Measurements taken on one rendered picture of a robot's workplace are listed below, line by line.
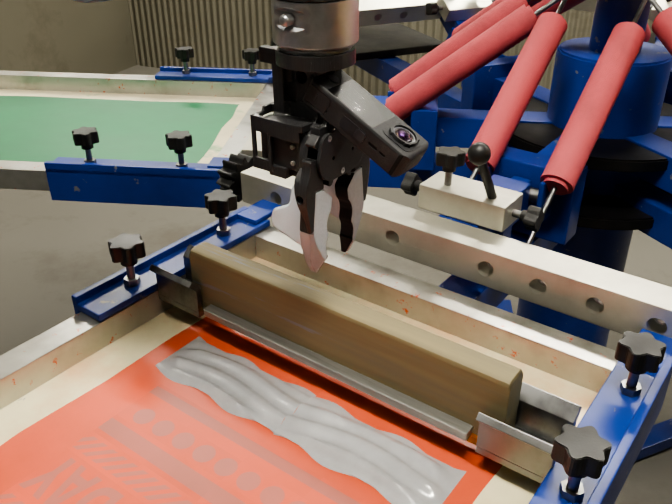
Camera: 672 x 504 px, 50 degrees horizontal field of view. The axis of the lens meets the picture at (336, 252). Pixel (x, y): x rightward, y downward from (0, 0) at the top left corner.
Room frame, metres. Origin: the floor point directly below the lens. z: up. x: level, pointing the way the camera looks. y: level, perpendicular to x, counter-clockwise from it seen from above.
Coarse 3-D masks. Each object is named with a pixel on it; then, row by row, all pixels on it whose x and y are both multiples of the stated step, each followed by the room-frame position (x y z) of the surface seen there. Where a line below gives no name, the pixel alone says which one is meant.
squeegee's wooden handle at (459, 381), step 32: (192, 256) 0.72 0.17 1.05; (224, 256) 0.71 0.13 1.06; (224, 288) 0.69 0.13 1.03; (256, 288) 0.66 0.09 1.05; (288, 288) 0.64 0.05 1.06; (320, 288) 0.64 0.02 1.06; (256, 320) 0.66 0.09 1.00; (288, 320) 0.64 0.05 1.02; (320, 320) 0.61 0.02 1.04; (352, 320) 0.59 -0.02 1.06; (384, 320) 0.58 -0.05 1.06; (320, 352) 0.61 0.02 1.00; (352, 352) 0.59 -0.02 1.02; (384, 352) 0.56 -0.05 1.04; (416, 352) 0.54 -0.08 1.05; (448, 352) 0.53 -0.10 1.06; (384, 384) 0.56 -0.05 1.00; (416, 384) 0.54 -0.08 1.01; (448, 384) 0.52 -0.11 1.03; (480, 384) 0.50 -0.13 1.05; (512, 384) 0.49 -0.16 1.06; (512, 416) 0.50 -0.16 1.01
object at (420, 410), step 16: (224, 320) 0.68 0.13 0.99; (240, 320) 0.67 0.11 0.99; (256, 336) 0.65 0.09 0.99; (272, 336) 0.64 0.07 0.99; (288, 352) 0.62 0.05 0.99; (304, 352) 0.61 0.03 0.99; (320, 368) 0.59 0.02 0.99; (336, 368) 0.59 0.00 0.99; (352, 384) 0.57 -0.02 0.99; (368, 384) 0.56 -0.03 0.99; (384, 400) 0.55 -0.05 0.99; (400, 400) 0.54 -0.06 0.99; (416, 400) 0.54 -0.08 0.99; (416, 416) 0.52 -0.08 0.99; (432, 416) 0.52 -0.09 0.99; (448, 416) 0.52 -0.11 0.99; (448, 432) 0.50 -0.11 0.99; (464, 432) 0.49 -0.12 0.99
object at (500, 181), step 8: (496, 176) 0.98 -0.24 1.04; (496, 184) 0.95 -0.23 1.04; (504, 184) 0.95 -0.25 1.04; (512, 184) 0.95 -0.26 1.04; (520, 184) 0.95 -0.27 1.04; (528, 184) 0.95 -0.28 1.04; (528, 192) 0.95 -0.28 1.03; (528, 200) 0.95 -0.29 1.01; (440, 216) 0.85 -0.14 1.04; (448, 216) 0.85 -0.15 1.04; (472, 224) 0.83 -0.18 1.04; (512, 224) 0.91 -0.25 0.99; (496, 232) 0.87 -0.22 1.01
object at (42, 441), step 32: (160, 352) 0.67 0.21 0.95; (256, 352) 0.67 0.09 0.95; (128, 384) 0.61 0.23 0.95; (320, 384) 0.61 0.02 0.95; (64, 416) 0.56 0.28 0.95; (96, 416) 0.56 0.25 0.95; (224, 416) 0.56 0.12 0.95; (0, 448) 0.51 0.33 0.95; (32, 448) 0.51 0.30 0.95; (64, 448) 0.51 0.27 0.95; (0, 480) 0.47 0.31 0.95
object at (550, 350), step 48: (288, 240) 0.87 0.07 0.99; (336, 288) 0.80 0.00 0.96; (384, 288) 0.76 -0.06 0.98; (432, 288) 0.75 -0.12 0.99; (48, 336) 0.65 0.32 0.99; (96, 336) 0.67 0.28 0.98; (480, 336) 0.68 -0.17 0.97; (528, 336) 0.65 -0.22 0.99; (0, 384) 0.57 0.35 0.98; (576, 384) 0.61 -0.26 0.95
